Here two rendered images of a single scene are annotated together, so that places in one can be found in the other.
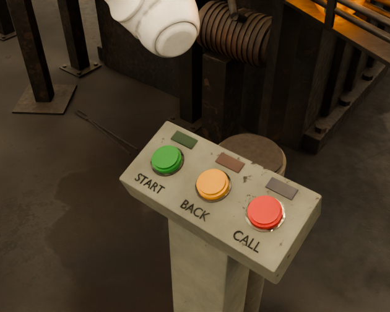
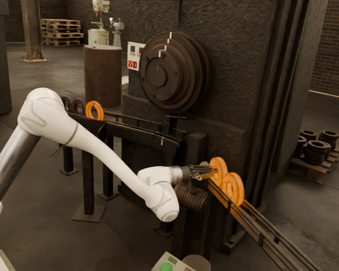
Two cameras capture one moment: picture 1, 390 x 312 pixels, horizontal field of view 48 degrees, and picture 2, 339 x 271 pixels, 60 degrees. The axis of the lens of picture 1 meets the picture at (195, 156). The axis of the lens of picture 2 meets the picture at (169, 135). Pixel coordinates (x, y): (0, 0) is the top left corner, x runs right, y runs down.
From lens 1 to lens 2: 59 cm
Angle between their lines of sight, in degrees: 19
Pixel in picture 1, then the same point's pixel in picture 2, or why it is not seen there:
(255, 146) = (198, 261)
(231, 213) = not seen: outside the picture
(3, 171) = (66, 254)
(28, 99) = (80, 212)
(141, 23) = (157, 209)
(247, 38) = (196, 202)
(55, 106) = (94, 217)
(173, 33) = (169, 215)
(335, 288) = not seen: outside the picture
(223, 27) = (186, 195)
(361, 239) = not seen: outside the picture
